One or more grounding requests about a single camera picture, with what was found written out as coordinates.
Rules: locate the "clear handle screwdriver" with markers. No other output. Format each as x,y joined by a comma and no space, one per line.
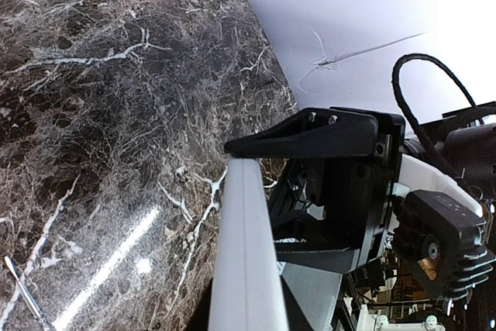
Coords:
38,314

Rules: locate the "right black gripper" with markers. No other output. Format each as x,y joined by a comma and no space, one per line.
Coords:
329,216

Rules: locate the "white remote control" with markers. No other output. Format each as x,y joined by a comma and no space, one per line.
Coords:
246,288

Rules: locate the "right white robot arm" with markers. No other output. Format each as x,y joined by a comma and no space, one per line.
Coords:
445,191

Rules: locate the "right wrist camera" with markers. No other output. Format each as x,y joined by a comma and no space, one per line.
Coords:
442,243

